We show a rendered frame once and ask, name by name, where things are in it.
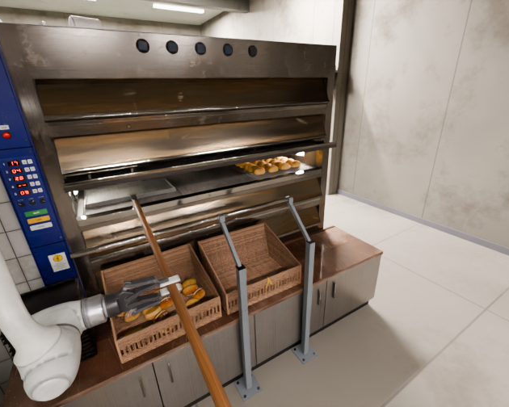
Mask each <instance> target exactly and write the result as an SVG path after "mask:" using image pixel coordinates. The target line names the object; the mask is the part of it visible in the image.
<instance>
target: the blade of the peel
mask: <svg viewBox="0 0 509 407"><path fill-rule="evenodd" d="M173 191H176V190H175V187H174V186H173V185H172V184H170V183H169V182H168V181H167V180H166V179H164V178H159V179H154V180H149V181H144V182H138V183H129V184H125V185H120V186H115V187H106V188H101V189H96V190H91V191H86V198H85V208H94V207H98V206H103V205H107V204H114V203H119V202H124V201H128V200H131V196H130V195H136V196H137V198H138V199H140V198H144V197H148V196H153V195H160V194H165V193H169V192H173Z"/></svg>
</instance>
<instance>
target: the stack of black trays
mask: <svg viewBox="0 0 509 407"><path fill-rule="evenodd" d="M20 296H21V299H22V301H23V303H24V305H25V307H26V309H27V310H28V312H29V313H30V314H31V315H33V314H35V313H38V312H39V311H41V310H43V309H46V308H49V307H52V306H54V305H57V304H62V303H65V302H69V301H76V300H83V299H85V298H86V297H84V293H83V290H82V286H81V284H80V283H79V280H78V276H76V277H73V278H70V279H66V280H63V281H61V282H58V283H53V284H50V285H48V286H45V287H41V288H38V289H36V290H32V291H29V292H25V293H23V294H20ZM0 337H1V338H2V341H3V340H4V343H3V345H6V344H8V347H10V351H9V353H11V352H12V354H11V357H12V356H13V359H14V356H15V352H16V351H15V348H14V347H13V346H12V345H11V343H10V342H9V341H8V339H7V338H6V336H5V335H4V334H3V332H1V335H0ZM81 343H82V353H81V361H80V363H83V362H85V361H87V360H88V359H92V358H94V357H95V356H96V355H97V354H98V352H97V346H96V338H95V327H94V326H93V327H92V328H89V329H85V330H83V331H82V334H81ZM13 359H12V360H13Z"/></svg>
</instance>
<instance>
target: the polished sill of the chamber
mask: <svg viewBox="0 0 509 407"><path fill-rule="evenodd" d="M321 173H322V169H320V168H313V169H308V170H301V171H297V172H293V173H289V174H282V175H277V176H274V177H270V178H262V179H258V180H254V181H250V182H246V183H239V184H235V185H231V186H227V187H219V188H215V189H212V190H207V191H200V192H196V193H192V194H188V195H181V196H176V197H172V198H169V199H161V200H157V201H153V202H149V203H142V204H140V206H141V209H142V211H143V213H144V212H151V211H154V210H158V209H162V208H168V207H173V206H176V205H180V204H187V203H190V202H195V201H198V200H202V199H208V198H212V197H216V196H220V195H227V194H230V193H234V192H238V191H244V190H249V189H252V188H256V187H263V186H266V185H271V184H274V183H281V182H285V181H288V180H293V179H296V178H303V177H307V176H310V175H315V174H321ZM136 214H137V211H136V209H135V207H134V205H133V206H130V207H126V208H118V209H114V210H110V211H106V212H99V213H95V214H90V215H87V216H80V217H78V220H77V222H78V226H79V227H82V226H86V225H89V224H96V223H100V222H104V221H108V220H114V219H118V218H122V217H126V216H132V215H136Z"/></svg>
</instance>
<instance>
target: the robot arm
mask: <svg viewBox="0 0 509 407"><path fill-rule="evenodd" d="M178 281H180V278H179V275H175V276H172V277H170V278H168V277H165V278H162V279H157V278H156V277H155V275H153V276H150V277H145V278H142V279H136V280H133V281H128V280H125V281H124V287H123V289H121V290H119V291H118V292H111V293H108V294H106V295H105V296H104V297H103V296H102V294H98V295H96V296H92V297H88V298H85V299H83V300H76V301H69V302H65V303H62V304H57V305H54V306H52V307H49V308H46V309H43V310H41V311H39V312H38V313H35V314H33V315H31V314H30V313H29V312H28V310H27V309H26V307H25V305H24V303H23V301H22V299H21V296H20V294H19V291H18V289H17V287H16V286H15V282H14V280H13V278H12V276H11V273H10V271H9V269H8V267H7V264H6V262H5V259H4V257H3V256H2V252H1V250H0V330H1V331H2V332H3V334H4V335H5V336H6V338H7V339H8V341H9V342H10V343H11V345H12V346H13V347H14V348H15V351H16V352H15V356H14V359H13V362H14V364H15V366H16V367H17V368H18V370H19V374H20V376H21V380H23V387H24V390H25V392H26V394H27V395H28V396H29V397H30V398H31V399H32V400H34V401H50V400H52V399H54V398H56V397H58V396H60V395H61V394H62V393H63V392H64V391H65V390H66V389H67V388H69V387H70V385H71V384H72V383H73V382H74V379H75V377H76V375H77V373H78V369H79V365H80V361H81V353H82V343H81V334H82V331H83V330H85V329H89V328H92V327H93V326H96V325H100V324H102V323H104V322H106V321H107V317H110V318H112V317H115V316H118V315H120V314H121V313H122V312H130V313H131V314H132V316H133V317H134V316H136V315H137V314H138V313H140V312H142V311H144V310H146V309H148V308H151V307H153V306H155V305H157V304H160V303H161V299H162V297H164V296H168V295H170V293H169V291H168V288H167V287H165V288H163V289H160V291H158V292H156V293H152V294H148V295H144V296H140V294H142V293H144V292H147V291H148V290H151V289H153V288H155V287H157V286H159V287H164V286H166V285H169V284H171V283H175V282H178ZM130 288H133V289H131V290H130ZM136 305H137V306H136ZM134 306H136V307H134Z"/></svg>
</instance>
